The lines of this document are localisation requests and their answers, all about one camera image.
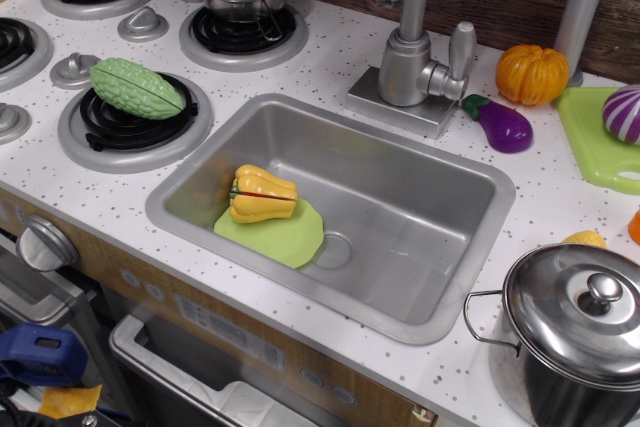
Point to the silver toy faucet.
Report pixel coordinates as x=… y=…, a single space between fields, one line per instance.
x=406 y=90

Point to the back right stove burner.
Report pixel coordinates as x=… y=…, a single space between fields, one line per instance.
x=242 y=47

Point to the orange toy pumpkin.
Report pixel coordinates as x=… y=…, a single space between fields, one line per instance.
x=531 y=75

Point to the green toy bitter gourd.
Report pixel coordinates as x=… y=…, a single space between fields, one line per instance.
x=135 y=89

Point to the yellow toy bell pepper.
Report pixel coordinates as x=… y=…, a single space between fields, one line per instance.
x=257 y=195

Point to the purple toy eggplant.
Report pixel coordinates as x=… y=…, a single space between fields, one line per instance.
x=506 y=130

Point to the grey support pole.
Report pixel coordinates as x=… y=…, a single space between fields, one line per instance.
x=573 y=30

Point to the light green plastic plate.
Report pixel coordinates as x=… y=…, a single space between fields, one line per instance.
x=292 y=242

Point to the stainless steel sink basin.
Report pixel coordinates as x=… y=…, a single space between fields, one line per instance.
x=406 y=228

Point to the front right stove burner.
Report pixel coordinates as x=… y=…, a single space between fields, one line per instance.
x=98 y=136

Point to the front left stove burner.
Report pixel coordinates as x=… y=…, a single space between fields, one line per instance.
x=26 y=49

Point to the purple striped toy onion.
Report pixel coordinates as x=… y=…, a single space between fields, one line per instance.
x=620 y=114

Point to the green plastic cutting board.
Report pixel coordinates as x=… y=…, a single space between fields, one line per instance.
x=603 y=160

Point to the yellow toy lemon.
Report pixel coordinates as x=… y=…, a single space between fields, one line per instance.
x=589 y=238

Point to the silver oven dial knob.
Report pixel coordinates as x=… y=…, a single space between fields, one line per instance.
x=43 y=247

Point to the orange toy piece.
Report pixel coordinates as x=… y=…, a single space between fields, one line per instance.
x=634 y=228

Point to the silver dishwasher door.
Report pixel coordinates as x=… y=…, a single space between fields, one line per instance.
x=182 y=381

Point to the large steel pot with lid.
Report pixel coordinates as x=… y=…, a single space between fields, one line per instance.
x=565 y=349

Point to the silver oven door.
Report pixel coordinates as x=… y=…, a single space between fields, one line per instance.
x=29 y=296

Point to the yellow tape piece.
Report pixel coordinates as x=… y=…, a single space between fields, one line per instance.
x=62 y=402

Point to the silver faucet lever handle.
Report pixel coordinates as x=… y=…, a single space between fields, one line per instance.
x=451 y=81

